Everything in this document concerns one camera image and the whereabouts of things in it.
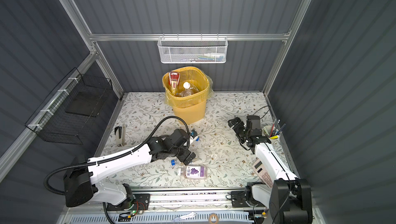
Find purple grape label bottle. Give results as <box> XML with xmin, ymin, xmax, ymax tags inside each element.
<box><xmin>177</xmin><ymin>165</ymin><xmax>207</xmax><ymax>180</ymax></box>

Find red yellow tea bottle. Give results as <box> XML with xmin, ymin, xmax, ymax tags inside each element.
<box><xmin>168</xmin><ymin>71</ymin><xmax>180</xmax><ymax>96</ymax></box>

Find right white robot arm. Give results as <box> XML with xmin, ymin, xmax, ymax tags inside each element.
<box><xmin>228</xmin><ymin>115</ymin><xmax>314</xmax><ymax>224</ymax></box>

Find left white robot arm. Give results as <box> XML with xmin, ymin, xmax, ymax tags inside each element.
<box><xmin>64</xmin><ymin>129</ymin><xmax>199</xmax><ymax>211</ymax></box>

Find yellow plastic waste bin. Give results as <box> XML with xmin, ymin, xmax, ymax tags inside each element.
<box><xmin>161</xmin><ymin>66</ymin><xmax>210</xmax><ymax>126</ymax></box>

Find white pen cup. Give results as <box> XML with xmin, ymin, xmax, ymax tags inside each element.
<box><xmin>263</xmin><ymin>125</ymin><xmax>280</xmax><ymax>140</ymax></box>

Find pink calculator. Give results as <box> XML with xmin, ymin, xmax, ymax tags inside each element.
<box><xmin>252</xmin><ymin>159</ymin><xmax>273</xmax><ymax>189</ymax></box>

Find floral table mat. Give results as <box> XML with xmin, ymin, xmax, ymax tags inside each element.
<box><xmin>105</xmin><ymin>92</ymin><xmax>272</xmax><ymax>188</ymax></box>

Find tape roll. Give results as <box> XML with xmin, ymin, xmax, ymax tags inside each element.
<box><xmin>208</xmin><ymin>213</ymin><xmax>219</xmax><ymax>224</ymax></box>

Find white tube in basket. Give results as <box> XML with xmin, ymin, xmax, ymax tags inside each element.
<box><xmin>204</xmin><ymin>53</ymin><xmax>225</xmax><ymax>60</ymax></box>

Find black corrugated cable hose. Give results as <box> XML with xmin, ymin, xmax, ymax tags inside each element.
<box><xmin>43</xmin><ymin>115</ymin><xmax>190</xmax><ymax>196</ymax></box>

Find white wire wall basket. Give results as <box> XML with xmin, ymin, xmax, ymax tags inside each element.
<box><xmin>157</xmin><ymin>37</ymin><xmax>229</xmax><ymax>64</ymax></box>

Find black wire side basket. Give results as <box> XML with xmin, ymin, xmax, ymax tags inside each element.
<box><xmin>25</xmin><ymin>68</ymin><xmax>113</xmax><ymax>145</ymax></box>

